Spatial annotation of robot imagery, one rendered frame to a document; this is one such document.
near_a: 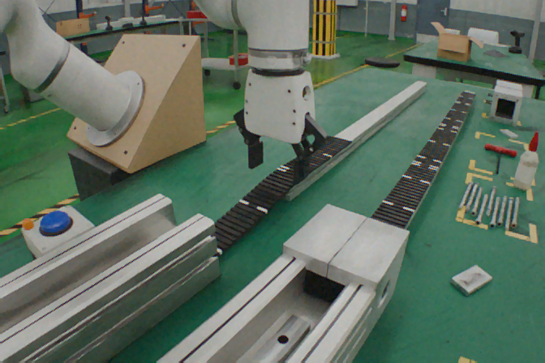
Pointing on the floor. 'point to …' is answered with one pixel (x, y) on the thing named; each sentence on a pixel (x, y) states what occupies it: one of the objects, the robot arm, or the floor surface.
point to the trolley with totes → (238, 61)
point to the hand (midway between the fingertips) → (277, 166)
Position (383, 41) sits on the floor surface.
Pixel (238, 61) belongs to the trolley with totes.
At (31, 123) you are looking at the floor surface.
